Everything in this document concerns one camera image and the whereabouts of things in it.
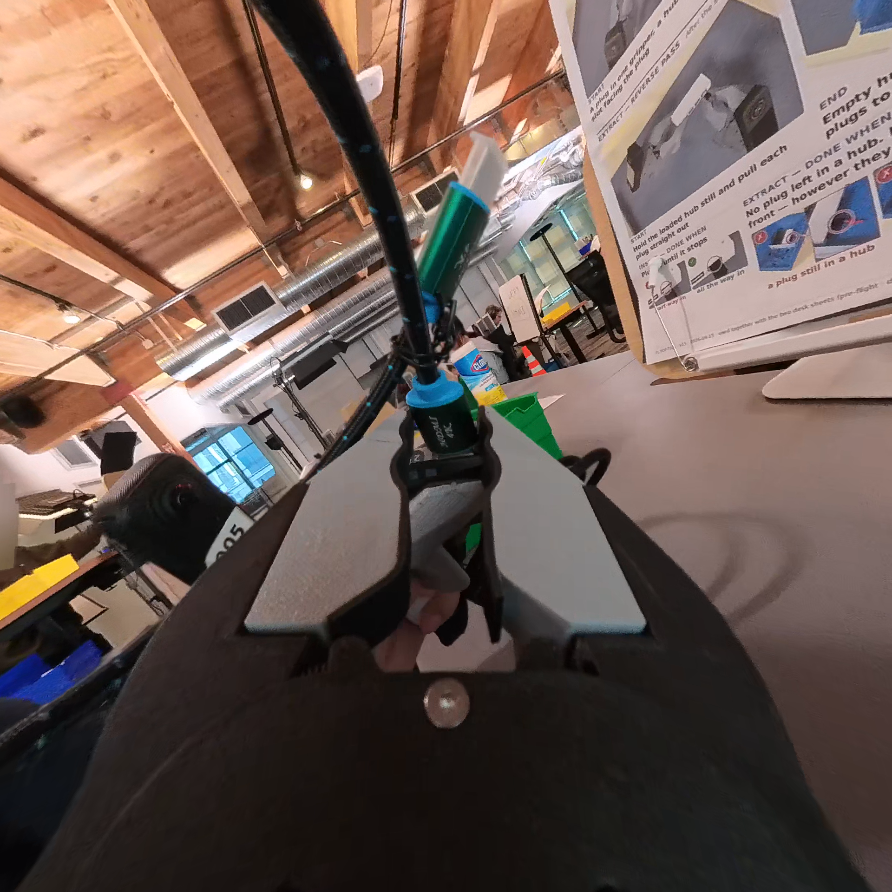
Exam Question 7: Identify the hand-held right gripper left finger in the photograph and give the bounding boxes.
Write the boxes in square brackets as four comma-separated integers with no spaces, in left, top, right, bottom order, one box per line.
[243,410,413,648]

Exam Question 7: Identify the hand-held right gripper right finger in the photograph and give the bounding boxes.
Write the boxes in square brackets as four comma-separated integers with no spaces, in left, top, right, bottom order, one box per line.
[479,406,648,643]

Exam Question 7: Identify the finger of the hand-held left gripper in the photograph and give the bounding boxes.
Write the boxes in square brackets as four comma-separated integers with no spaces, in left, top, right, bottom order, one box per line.
[407,483,484,560]

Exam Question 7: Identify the silver hub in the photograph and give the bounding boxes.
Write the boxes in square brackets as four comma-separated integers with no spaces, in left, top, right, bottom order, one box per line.
[406,449,490,490]

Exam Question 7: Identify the green plastic bin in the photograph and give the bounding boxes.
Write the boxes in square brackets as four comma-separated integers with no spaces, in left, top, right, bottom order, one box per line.
[462,391,563,560]

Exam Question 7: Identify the black braided cable green plugs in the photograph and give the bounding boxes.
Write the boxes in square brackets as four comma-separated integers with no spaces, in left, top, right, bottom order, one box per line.
[249,0,510,476]

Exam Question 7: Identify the person's left hand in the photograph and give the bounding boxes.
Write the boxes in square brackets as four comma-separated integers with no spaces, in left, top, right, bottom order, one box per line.
[375,578,464,673]

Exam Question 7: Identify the tan and black panel stand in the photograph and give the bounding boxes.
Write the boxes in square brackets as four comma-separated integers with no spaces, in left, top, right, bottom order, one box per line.
[98,429,142,483]

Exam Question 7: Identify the black leg standing desk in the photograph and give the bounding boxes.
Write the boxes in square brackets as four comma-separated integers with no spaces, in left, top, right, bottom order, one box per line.
[0,551,128,645]

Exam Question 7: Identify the yellow bin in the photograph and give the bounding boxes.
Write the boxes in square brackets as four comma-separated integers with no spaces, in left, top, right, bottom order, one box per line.
[0,552,82,623]

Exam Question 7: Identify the wipes canister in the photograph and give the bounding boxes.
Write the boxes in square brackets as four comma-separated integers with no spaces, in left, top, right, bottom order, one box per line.
[448,343,511,407]

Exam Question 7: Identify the black studio light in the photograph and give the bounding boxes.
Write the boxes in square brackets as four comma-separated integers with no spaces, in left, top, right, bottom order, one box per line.
[288,336,351,391]

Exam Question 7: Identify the blue storage bin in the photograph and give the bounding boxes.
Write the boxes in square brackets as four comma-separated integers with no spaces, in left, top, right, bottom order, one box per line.
[0,636,107,706]

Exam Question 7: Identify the whiteboard easel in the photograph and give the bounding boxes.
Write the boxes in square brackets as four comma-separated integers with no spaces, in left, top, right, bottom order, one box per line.
[497,272,539,344]

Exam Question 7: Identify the printed instruction sheet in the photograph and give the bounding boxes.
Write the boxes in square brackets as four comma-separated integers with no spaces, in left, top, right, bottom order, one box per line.
[549,0,892,365]

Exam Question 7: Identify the wooden post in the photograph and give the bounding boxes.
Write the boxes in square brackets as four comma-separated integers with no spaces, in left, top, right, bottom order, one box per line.
[117,392,190,455]

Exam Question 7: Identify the silver ventilation duct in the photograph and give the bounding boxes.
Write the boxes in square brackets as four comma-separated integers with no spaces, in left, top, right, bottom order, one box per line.
[155,125,583,408]

